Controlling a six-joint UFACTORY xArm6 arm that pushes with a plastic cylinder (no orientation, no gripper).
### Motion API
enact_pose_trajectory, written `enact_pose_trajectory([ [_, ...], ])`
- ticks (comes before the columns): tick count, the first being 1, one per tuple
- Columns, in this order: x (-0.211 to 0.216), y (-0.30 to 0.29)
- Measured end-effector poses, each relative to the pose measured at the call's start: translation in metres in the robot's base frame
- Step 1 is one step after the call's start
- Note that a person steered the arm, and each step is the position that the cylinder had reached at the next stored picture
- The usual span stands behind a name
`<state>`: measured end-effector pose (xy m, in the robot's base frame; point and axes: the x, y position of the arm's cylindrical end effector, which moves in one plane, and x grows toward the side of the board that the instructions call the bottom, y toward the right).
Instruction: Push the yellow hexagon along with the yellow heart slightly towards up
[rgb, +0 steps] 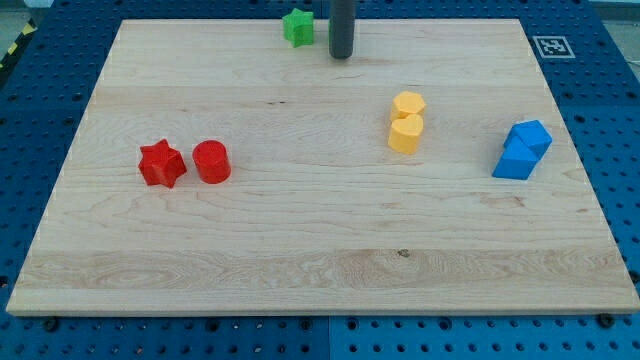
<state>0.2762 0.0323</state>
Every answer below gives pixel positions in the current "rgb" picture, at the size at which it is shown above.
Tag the red star block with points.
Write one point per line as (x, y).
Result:
(161, 164)

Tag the yellow heart block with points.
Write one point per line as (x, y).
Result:
(405, 134)

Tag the light wooden board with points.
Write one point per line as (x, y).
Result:
(319, 215)

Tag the blue triangle block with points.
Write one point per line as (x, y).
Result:
(516, 162)

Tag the green star block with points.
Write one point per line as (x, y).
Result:
(298, 27)

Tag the yellow hexagon block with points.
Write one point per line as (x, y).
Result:
(407, 103)

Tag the red cylinder block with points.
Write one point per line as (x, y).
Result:
(212, 162)

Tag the blue cube block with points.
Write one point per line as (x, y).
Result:
(533, 134)

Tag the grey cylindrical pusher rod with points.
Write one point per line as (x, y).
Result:
(341, 28)

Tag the white fiducial marker tag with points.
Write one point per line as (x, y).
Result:
(553, 47)

